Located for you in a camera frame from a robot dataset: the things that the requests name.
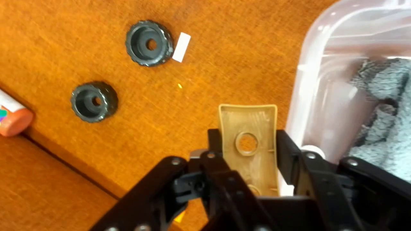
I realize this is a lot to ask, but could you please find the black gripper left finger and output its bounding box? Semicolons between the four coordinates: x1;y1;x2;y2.
90;128;275;231

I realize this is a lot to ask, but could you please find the orange fabric sofa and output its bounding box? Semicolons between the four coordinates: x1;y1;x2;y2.
0;0;336;231

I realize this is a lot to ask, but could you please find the grey blue towel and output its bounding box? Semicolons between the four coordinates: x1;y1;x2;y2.
348;58;411;182

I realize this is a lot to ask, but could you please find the clear plastic box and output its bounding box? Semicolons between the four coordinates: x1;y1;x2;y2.
287;0;411;162

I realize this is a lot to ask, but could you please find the black round knob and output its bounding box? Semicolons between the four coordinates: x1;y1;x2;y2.
126;21;174;67
71;81;119;123

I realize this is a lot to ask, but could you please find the orange capped white bottle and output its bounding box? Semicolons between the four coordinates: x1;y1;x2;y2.
0;90;35;137

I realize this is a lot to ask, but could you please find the tan plastic rectangular piece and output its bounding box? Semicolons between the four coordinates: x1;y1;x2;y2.
219;104;279;196

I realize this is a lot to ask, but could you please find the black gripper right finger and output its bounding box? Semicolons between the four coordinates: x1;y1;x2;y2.
277;130;411;231

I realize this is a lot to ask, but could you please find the small white paper piece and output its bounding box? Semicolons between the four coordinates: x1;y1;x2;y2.
172;32;192;63

